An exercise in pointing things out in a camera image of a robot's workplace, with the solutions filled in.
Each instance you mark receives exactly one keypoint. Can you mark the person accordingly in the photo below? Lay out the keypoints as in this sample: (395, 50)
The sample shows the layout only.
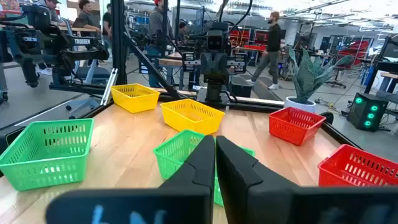
(273, 37)
(88, 18)
(51, 5)
(157, 25)
(183, 31)
(106, 21)

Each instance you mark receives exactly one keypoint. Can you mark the red plastic basket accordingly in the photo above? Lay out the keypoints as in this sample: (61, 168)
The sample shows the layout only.
(335, 175)
(289, 134)

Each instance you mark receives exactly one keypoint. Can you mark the wooden workbench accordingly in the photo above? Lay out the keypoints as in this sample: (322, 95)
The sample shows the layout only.
(169, 62)

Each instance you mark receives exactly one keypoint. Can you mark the black computer tower green fans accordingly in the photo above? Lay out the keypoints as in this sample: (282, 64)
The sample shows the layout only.
(357, 118)

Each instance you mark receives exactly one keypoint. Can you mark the yellow plastic basket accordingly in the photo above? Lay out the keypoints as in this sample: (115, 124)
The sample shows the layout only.
(133, 106)
(189, 126)

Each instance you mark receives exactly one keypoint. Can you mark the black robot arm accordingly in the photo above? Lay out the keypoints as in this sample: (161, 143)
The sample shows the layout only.
(93, 53)

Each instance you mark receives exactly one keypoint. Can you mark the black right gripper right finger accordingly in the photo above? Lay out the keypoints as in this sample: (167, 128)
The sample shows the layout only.
(280, 205)

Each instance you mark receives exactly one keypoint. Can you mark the green snake plant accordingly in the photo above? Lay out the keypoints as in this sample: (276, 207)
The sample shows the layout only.
(306, 77)

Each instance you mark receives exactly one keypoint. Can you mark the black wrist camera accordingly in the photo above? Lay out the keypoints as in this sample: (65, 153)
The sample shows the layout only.
(217, 40)

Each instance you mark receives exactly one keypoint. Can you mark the black box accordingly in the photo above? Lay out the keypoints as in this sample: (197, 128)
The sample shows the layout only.
(241, 90)

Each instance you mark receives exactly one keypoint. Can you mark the white plant pot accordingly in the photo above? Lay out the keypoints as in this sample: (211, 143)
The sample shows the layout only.
(298, 105)

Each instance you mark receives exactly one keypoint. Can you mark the silver aluminium bar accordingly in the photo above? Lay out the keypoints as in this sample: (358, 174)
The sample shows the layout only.
(109, 88)

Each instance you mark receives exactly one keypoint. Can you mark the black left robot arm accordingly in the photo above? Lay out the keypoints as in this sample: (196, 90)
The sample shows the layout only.
(214, 91)

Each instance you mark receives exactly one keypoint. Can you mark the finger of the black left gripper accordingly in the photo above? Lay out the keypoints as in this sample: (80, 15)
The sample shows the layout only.
(188, 63)
(241, 63)

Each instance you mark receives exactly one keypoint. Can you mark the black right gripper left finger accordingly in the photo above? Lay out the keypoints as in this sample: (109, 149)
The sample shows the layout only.
(174, 205)

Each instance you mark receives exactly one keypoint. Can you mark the green plastic basket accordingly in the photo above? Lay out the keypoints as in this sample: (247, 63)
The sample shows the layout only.
(174, 155)
(46, 180)

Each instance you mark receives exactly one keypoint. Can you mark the black office chair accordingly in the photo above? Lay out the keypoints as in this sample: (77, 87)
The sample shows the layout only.
(337, 82)

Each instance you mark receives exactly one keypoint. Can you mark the red storage rack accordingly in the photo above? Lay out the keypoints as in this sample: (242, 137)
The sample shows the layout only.
(261, 37)
(357, 49)

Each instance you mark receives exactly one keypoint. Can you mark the black desk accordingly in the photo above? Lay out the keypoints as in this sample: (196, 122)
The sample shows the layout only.
(385, 67)

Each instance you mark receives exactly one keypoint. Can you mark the black aluminium table frame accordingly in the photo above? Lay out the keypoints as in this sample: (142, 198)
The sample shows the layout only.
(118, 46)

